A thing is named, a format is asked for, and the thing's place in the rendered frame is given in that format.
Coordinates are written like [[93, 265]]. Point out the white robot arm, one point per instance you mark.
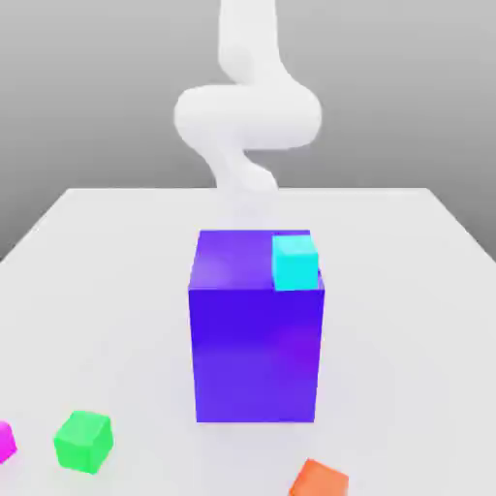
[[248, 116]]

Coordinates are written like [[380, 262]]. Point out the small cyan cube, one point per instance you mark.
[[295, 265]]

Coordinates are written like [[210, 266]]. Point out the small orange cube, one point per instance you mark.
[[319, 480]]

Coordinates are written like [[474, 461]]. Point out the small green cube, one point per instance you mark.
[[83, 441]]

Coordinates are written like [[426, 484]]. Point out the small magenta cube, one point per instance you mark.
[[4, 441]]

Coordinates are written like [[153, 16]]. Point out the large purple box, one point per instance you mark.
[[254, 348]]

